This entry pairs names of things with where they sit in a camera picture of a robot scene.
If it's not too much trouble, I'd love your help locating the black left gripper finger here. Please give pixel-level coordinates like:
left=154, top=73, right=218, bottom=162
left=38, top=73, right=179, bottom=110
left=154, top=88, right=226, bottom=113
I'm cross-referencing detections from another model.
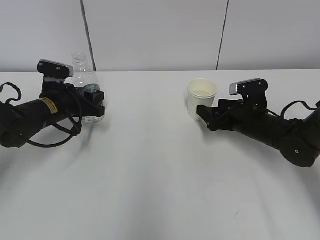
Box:
left=82, top=91, right=106, bottom=118

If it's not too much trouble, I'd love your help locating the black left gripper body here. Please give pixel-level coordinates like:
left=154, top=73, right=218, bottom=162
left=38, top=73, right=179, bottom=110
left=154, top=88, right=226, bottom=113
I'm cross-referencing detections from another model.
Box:
left=39, top=81, right=85, bottom=120

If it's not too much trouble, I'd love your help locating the white paper cup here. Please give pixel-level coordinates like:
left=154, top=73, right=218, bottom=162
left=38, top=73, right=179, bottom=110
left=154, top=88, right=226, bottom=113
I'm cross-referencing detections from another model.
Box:
left=187, top=78, right=218, bottom=121

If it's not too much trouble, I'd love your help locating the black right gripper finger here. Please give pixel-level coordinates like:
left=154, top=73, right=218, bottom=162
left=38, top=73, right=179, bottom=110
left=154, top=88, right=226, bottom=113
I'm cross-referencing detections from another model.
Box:
left=218, top=99, right=244, bottom=109
left=196, top=105, right=228, bottom=132

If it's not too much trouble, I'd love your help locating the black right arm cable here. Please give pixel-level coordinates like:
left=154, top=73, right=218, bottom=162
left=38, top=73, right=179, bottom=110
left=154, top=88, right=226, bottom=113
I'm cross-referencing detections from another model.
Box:
left=266, top=100, right=318, bottom=118

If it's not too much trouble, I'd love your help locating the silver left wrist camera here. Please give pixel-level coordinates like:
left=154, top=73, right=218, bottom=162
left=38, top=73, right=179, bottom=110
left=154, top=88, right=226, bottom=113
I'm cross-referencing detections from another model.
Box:
left=37, top=59, right=74, bottom=83

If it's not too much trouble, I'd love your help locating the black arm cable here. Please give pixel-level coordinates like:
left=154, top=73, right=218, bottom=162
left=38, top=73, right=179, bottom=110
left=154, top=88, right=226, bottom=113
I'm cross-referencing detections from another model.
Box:
left=0, top=81, right=85, bottom=148
left=266, top=100, right=318, bottom=118

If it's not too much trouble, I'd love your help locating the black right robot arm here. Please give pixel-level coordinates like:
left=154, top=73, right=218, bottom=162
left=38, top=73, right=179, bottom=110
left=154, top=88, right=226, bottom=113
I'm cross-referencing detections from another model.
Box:
left=196, top=99, right=320, bottom=168

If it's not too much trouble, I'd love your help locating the clear plastic water bottle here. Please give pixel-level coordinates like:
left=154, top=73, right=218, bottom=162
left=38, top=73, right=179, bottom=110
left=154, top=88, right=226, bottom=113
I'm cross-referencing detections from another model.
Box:
left=70, top=52, right=105, bottom=125

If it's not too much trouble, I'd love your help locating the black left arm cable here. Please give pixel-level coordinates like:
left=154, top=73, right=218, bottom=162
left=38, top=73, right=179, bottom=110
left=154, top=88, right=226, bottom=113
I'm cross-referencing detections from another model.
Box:
left=0, top=81, right=85, bottom=148

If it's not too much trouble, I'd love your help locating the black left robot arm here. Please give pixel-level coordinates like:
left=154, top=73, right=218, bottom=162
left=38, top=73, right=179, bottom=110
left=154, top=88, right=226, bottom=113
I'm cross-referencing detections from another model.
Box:
left=0, top=81, right=105, bottom=148

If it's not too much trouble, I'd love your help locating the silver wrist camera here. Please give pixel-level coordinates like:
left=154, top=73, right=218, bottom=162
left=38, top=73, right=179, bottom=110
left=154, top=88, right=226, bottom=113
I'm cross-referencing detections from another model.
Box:
left=229, top=78, right=268, bottom=111
left=37, top=59, right=74, bottom=83

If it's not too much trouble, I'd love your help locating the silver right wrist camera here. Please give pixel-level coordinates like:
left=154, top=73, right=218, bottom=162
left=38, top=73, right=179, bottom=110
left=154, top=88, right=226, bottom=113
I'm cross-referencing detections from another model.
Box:
left=229, top=78, right=268, bottom=111

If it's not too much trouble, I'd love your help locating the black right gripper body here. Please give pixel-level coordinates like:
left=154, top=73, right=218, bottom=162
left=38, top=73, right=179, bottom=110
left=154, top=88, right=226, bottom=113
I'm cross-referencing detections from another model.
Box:
left=219, top=102, right=270, bottom=132

